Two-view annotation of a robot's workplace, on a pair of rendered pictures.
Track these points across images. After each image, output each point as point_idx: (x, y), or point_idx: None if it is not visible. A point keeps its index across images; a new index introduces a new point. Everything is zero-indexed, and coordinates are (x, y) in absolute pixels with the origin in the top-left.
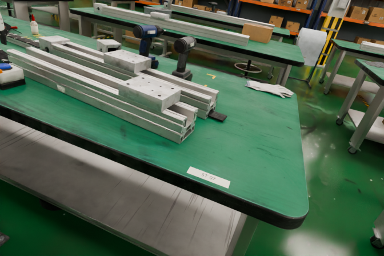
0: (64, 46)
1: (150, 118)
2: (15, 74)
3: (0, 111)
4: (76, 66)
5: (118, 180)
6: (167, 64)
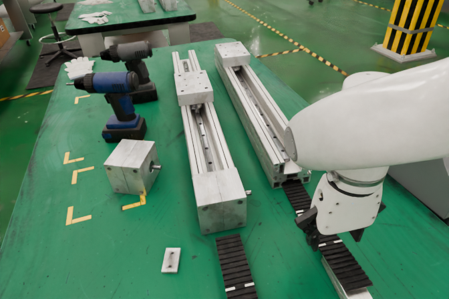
0: (222, 155)
1: None
2: None
3: None
4: (250, 101)
5: None
6: (78, 135)
